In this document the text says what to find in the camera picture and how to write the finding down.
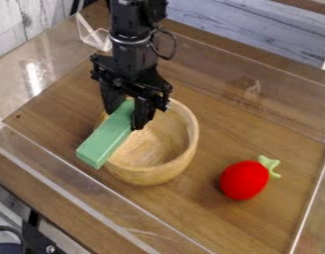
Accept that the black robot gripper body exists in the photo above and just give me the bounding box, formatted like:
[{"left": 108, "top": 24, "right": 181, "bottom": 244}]
[{"left": 90, "top": 36, "right": 173, "bottom": 111}]

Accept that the clear acrylic tray wall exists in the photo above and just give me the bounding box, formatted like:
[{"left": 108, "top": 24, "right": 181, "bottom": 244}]
[{"left": 0, "top": 21, "right": 325, "bottom": 254}]

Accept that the black cable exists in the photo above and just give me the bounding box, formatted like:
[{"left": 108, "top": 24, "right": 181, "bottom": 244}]
[{"left": 148, "top": 26, "right": 178, "bottom": 62}]

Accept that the brown wooden bowl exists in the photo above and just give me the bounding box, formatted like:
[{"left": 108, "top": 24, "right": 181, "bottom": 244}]
[{"left": 102, "top": 99, "right": 200, "bottom": 186}]

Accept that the red felt strawberry toy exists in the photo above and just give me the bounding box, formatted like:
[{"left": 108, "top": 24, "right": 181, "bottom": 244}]
[{"left": 218, "top": 155, "right": 281, "bottom": 200}]

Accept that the green rectangular block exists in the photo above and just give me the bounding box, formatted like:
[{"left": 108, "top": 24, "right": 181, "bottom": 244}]
[{"left": 77, "top": 99, "right": 134, "bottom": 170}]

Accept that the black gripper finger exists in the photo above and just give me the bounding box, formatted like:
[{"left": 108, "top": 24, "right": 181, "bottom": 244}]
[
  {"left": 100, "top": 83, "right": 125, "bottom": 114},
  {"left": 130, "top": 97, "right": 156, "bottom": 130}
]

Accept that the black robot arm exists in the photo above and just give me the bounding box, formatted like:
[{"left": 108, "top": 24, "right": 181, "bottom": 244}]
[{"left": 89, "top": 0, "right": 176, "bottom": 130}]

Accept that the black metal table bracket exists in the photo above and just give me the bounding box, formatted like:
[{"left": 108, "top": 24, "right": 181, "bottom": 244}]
[{"left": 22, "top": 210, "right": 68, "bottom": 254}]

